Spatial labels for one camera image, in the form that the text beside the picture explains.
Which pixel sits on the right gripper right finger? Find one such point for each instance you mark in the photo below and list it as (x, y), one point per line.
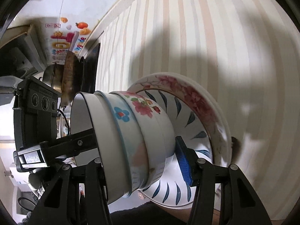
(240, 204)

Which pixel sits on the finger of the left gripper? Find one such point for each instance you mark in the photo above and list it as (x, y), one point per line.
(69, 146)

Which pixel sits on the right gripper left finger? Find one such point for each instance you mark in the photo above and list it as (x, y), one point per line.
(74, 196)

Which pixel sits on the white bowl dark rim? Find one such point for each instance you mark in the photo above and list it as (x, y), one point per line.
(92, 111)

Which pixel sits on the white bowl blue flower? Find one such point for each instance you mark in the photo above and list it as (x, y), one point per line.
(131, 138)

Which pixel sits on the white plate blue leaf pattern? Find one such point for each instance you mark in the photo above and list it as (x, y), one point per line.
(176, 187)

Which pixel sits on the white bowl pink flowers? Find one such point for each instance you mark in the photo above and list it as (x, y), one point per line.
(157, 131)

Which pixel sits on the white plate pink flowers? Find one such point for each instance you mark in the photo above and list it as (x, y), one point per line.
(201, 103)

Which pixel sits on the black induction cooktop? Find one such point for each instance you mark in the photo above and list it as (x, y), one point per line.
(90, 64)

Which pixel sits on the striped table mat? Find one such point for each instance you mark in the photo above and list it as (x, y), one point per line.
(245, 53)

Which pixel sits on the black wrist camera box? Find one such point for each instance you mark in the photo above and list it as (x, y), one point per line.
(35, 113)

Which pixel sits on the colourful fruit wall sticker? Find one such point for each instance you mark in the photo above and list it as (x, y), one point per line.
(63, 35)

